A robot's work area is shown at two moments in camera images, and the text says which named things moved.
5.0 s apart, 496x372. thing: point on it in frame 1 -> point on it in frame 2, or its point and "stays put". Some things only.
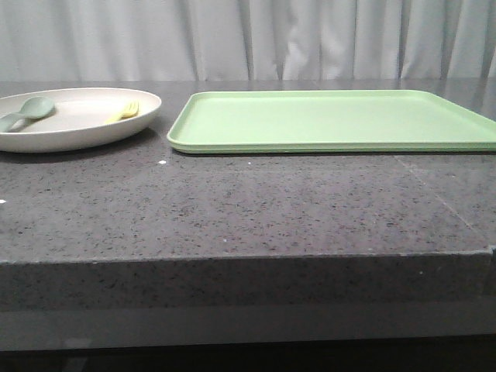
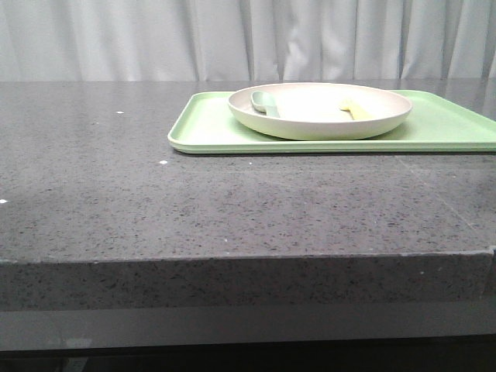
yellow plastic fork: (130, 111) -> (356, 111)
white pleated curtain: (176, 40) stays put
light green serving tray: (329, 122) stays put
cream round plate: (77, 119) -> (318, 111)
